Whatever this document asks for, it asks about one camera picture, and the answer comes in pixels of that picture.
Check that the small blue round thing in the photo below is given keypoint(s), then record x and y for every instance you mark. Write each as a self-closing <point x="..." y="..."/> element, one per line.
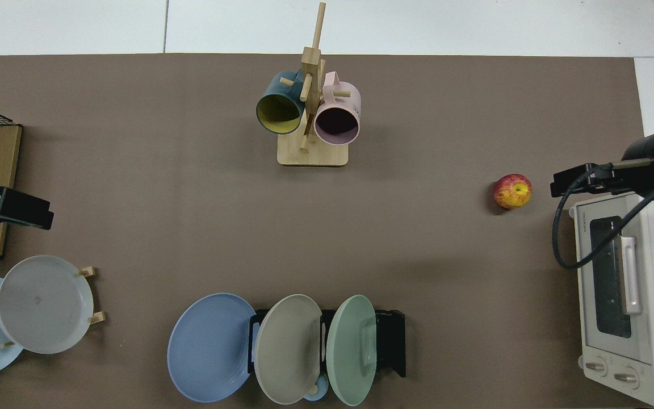
<point x="322" y="387"/>

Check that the pink cup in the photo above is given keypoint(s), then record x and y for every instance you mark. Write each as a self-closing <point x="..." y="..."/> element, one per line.
<point x="344" y="96"/>

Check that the dark teal cup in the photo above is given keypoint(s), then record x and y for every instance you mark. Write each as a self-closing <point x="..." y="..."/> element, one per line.
<point x="276" y="94"/>

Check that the black dish rack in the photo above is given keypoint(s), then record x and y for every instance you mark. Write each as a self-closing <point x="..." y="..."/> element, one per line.
<point x="392" y="341"/>

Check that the red yellow apple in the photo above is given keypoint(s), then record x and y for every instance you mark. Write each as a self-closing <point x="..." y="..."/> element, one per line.
<point x="512" y="192"/>

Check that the grey beige plate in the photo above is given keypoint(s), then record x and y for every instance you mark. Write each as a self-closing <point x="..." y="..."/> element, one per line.
<point x="287" y="352"/>

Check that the pale toaster oven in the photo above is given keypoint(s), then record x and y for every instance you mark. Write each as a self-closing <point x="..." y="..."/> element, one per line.
<point x="645" y="341"/>

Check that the wooden peg plate stand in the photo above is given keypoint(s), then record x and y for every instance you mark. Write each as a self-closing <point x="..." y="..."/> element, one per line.
<point x="97" y="318"/>

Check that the white plate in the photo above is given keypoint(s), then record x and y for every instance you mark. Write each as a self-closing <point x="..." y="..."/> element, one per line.
<point x="43" y="304"/>

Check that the brown table cloth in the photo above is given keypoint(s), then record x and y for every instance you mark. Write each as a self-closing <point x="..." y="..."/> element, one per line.
<point x="134" y="170"/>

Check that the wooden cup stand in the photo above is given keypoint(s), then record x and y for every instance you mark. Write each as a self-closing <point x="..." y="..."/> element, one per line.
<point x="311" y="152"/>

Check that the pale green plate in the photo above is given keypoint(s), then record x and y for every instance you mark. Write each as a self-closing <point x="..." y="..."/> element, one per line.
<point x="349" y="352"/>

